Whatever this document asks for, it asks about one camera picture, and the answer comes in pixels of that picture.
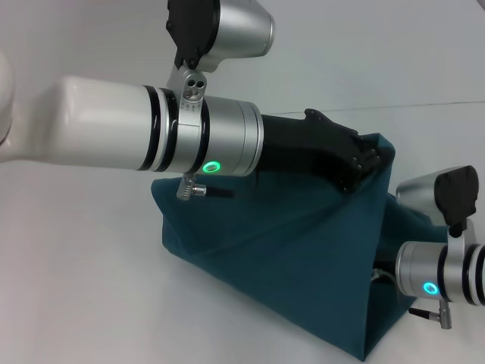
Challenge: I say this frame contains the teal blue shirt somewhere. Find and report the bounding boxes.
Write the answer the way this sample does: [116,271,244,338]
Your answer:
[150,132,448,361]

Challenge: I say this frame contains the red black left wrist cable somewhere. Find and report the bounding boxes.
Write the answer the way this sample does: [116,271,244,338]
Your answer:
[176,173,235,200]

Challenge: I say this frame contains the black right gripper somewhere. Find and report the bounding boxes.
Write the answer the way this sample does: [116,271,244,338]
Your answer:
[373,258,399,282]

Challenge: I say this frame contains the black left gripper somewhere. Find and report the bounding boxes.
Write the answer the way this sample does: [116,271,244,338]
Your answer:
[254,108,393,195]

